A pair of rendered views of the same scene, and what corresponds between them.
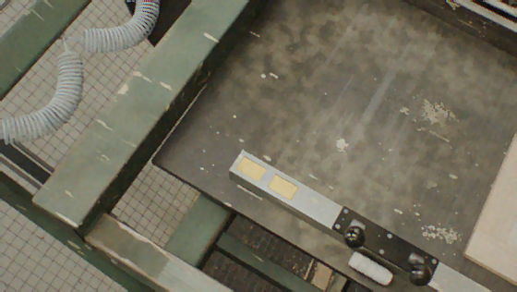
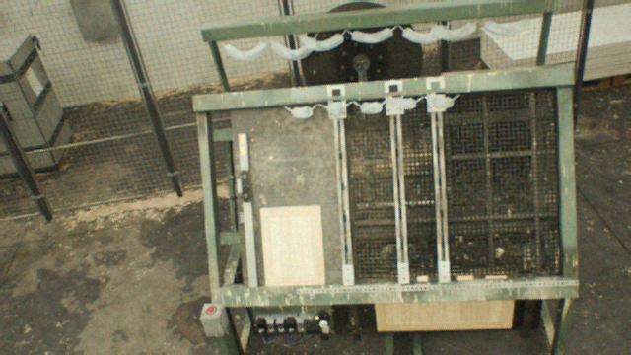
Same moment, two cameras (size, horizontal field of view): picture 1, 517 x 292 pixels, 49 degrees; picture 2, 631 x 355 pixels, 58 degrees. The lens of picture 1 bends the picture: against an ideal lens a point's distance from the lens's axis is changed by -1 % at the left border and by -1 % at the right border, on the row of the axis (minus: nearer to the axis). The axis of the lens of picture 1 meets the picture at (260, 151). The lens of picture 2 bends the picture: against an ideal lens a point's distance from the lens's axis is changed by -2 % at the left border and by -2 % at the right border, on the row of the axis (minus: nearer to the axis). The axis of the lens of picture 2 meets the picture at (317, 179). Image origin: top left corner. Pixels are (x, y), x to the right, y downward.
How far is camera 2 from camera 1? 2.78 m
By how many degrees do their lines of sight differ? 33
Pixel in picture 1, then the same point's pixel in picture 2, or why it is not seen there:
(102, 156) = (214, 103)
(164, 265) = (203, 136)
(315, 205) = (244, 162)
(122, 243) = (201, 122)
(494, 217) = (275, 211)
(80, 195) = (201, 106)
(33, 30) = (259, 30)
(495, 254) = (264, 216)
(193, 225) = (224, 133)
